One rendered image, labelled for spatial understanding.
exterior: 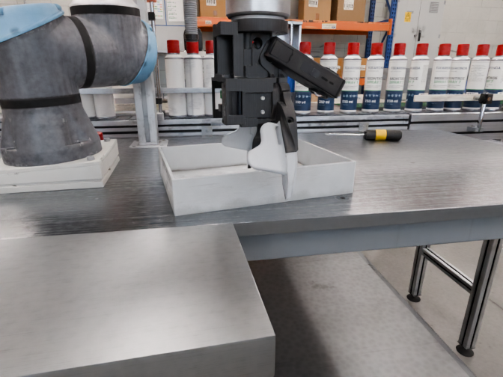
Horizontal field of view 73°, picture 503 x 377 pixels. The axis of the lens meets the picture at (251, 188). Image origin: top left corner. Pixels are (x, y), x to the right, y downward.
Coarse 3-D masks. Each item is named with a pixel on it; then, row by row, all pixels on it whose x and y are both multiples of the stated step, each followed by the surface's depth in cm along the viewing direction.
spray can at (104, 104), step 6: (96, 96) 92; (102, 96) 92; (108, 96) 93; (96, 102) 93; (102, 102) 93; (108, 102) 93; (96, 108) 94; (102, 108) 93; (108, 108) 94; (114, 108) 96; (96, 114) 95; (102, 114) 94; (108, 114) 94; (114, 114) 96
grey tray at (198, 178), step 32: (160, 160) 58; (192, 160) 63; (224, 160) 65; (320, 160) 60; (352, 160) 51; (192, 192) 44; (224, 192) 45; (256, 192) 47; (320, 192) 51; (352, 192) 52
